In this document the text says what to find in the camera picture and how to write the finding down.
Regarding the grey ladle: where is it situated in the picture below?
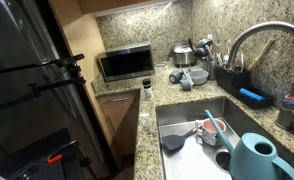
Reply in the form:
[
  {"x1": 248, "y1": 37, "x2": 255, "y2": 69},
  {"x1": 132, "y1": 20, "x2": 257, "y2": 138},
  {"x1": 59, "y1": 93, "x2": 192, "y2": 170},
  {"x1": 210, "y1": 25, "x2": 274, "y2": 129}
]
[{"x1": 196, "y1": 37, "x2": 214, "y2": 50}]

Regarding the wooden chopstick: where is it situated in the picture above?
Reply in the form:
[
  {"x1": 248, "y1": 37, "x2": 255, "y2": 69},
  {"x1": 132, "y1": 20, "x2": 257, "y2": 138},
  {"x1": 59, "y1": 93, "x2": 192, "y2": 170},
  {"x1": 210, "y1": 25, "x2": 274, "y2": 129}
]
[{"x1": 247, "y1": 38, "x2": 276, "y2": 71}]

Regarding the patterned mug pink inside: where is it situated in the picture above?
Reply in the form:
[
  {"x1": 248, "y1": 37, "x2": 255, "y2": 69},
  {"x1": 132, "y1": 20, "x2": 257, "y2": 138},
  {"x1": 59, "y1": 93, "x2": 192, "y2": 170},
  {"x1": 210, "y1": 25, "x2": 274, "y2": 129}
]
[{"x1": 194, "y1": 117, "x2": 228, "y2": 147}]

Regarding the orange clip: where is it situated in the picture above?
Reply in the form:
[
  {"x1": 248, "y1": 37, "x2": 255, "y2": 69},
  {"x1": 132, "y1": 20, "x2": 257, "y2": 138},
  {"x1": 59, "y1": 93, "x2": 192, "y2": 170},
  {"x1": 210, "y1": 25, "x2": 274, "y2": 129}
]
[{"x1": 46, "y1": 153, "x2": 64, "y2": 165}]

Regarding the grey bowl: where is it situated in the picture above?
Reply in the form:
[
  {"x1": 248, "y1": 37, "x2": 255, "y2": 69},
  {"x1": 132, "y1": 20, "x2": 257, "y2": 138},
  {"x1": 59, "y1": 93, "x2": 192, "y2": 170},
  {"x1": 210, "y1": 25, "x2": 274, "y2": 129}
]
[{"x1": 188, "y1": 69, "x2": 210, "y2": 86}]

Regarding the stainless steel microwave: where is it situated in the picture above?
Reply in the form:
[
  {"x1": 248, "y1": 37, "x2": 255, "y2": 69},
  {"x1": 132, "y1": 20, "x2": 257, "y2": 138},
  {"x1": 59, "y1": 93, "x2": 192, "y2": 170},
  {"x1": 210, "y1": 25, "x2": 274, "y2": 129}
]
[{"x1": 97, "y1": 41, "x2": 156, "y2": 83}]

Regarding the teal watering can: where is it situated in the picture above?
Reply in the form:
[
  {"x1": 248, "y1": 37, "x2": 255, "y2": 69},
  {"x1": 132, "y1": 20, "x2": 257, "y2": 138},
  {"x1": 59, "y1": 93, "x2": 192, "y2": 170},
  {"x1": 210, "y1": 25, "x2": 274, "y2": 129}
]
[{"x1": 204, "y1": 109, "x2": 294, "y2": 180}]

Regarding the blue rubber band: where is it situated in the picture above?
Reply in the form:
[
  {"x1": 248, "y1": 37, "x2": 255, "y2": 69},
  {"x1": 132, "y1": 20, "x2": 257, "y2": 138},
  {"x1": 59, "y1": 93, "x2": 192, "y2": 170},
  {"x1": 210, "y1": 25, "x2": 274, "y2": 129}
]
[{"x1": 279, "y1": 97, "x2": 294, "y2": 105}]

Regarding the metal drawer handle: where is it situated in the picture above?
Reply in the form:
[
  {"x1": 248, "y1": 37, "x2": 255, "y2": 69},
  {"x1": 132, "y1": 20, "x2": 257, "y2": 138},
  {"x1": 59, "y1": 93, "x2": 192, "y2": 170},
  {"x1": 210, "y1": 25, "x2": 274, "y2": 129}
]
[{"x1": 106, "y1": 96, "x2": 130, "y2": 103}]

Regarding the dark steel refrigerator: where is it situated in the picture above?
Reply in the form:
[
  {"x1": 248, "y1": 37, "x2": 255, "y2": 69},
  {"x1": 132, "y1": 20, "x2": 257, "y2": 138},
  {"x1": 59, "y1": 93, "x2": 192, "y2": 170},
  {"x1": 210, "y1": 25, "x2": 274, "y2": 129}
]
[{"x1": 0, "y1": 0, "x2": 112, "y2": 180}]

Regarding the stainless steel sink basin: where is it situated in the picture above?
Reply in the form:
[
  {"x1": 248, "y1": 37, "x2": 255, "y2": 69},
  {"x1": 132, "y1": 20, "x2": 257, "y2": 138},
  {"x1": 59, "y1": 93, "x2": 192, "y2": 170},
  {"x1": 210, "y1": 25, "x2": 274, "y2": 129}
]
[{"x1": 155, "y1": 96, "x2": 294, "y2": 180}]

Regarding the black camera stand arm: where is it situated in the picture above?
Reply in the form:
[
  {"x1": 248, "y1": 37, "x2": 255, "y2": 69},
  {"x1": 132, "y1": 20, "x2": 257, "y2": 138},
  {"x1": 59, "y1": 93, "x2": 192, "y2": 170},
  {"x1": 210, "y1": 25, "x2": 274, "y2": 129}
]
[
  {"x1": 0, "y1": 76, "x2": 87, "y2": 116},
  {"x1": 0, "y1": 53, "x2": 86, "y2": 78}
]

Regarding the wooden drawer front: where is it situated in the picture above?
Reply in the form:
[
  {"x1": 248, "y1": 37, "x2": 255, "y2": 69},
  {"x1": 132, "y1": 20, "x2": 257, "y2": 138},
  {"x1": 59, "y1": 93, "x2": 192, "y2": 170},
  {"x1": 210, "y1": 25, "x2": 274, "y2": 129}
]
[{"x1": 97, "y1": 91, "x2": 137, "y2": 110}]

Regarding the brushed steel gooseneck faucet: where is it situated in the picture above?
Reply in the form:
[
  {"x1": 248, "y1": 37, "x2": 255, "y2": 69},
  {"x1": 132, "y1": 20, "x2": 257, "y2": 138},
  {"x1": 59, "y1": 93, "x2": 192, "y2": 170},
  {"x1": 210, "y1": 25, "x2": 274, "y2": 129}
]
[{"x1": 227, "y1": 20, "x2": 294, "y2": 133}]

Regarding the black sink caddy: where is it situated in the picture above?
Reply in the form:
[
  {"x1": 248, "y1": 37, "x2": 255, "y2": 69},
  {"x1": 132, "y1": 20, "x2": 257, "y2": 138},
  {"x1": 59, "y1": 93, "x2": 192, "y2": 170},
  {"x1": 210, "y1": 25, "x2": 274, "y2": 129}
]
[{"x1": 214, "y1": 65, "x2": 276, "y2": 110}]

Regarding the silver rice cooker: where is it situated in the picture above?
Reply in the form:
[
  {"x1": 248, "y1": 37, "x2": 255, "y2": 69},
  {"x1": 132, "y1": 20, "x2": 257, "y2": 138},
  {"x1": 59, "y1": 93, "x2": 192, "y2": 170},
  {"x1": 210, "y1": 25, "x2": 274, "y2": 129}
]
[{"x1": 172, "y1": 42, "x2": 198, "y2": 68}]

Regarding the black perforated cart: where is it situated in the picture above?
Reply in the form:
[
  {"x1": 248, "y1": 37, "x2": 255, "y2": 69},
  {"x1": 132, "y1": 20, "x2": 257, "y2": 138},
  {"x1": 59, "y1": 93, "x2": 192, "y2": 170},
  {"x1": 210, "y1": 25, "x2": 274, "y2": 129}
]
[{"x1": 0, "y1": 127, "x2": 89, "y2": 180}]

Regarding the wooden upper cabinet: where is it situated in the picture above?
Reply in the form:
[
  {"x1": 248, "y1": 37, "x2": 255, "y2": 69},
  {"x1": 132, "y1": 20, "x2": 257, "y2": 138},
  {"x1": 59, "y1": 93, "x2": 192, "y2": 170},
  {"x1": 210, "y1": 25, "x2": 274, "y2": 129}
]
[{"x1": 76, "y1": 0, "x2": 180, "y2": 18}]

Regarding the tall wooden side panel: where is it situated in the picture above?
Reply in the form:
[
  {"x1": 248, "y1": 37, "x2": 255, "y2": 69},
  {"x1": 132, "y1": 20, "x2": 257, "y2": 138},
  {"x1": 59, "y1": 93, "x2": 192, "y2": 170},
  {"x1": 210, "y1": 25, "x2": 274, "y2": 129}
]
[{"x1": 48, "y1": 0, "x2": 114, "y2": 145}]

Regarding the dark grey spatula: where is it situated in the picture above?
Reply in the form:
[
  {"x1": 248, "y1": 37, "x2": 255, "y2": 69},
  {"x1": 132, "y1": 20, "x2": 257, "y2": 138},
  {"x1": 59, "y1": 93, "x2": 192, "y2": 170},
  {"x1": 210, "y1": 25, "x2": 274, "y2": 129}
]
[{"x1": 160, "y1": 128, "x2": 198, "y2": 152}]

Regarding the grey measuring cup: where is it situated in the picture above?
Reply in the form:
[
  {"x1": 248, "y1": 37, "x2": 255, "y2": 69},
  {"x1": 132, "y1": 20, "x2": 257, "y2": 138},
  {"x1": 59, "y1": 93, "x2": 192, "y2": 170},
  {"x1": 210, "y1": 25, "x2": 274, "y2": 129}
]
[
  {"x1": 168, "y1": 69, "x2": 184, "y2": 85},
  {"x1": 180, "y1": 68, "x2": 195, "y2": 92}
]

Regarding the blue sponge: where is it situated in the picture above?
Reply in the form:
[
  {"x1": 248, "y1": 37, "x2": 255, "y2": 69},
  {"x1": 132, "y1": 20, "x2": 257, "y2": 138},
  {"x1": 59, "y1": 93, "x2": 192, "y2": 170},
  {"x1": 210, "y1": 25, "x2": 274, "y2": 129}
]
[{"x1": 238, "y1": 87, "x2": 266, "y2": 102}]

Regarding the perforated metal utensil holder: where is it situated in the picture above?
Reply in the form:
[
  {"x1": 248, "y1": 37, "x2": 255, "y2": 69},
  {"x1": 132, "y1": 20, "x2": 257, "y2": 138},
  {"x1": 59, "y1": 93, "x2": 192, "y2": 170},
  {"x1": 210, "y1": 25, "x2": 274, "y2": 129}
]
[{"x1": 202, "y1": 59, "x2": 218, "y2": 81}]

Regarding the wooden base cabinet door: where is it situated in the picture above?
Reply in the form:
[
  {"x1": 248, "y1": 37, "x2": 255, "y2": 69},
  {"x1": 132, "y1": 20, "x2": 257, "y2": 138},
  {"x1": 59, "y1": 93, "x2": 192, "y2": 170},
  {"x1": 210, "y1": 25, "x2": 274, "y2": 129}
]
[{"x1": 101, "y1": 103, "x2": 137, "y2": 158}]

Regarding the black ladle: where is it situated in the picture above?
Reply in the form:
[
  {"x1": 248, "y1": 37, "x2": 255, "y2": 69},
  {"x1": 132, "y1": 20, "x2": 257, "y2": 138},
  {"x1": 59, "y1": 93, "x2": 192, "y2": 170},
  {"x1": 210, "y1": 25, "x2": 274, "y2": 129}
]
[{"x1": 192, "y1": 47, "x2": 210, "y2": 58}]

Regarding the pepper grinder black top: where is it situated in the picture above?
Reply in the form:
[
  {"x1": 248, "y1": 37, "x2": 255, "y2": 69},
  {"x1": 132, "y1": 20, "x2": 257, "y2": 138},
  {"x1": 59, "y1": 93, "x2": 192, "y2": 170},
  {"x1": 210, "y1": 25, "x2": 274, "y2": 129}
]
[{"x1": 141, "y1": 77, "x2": 154, "y2": 100}]

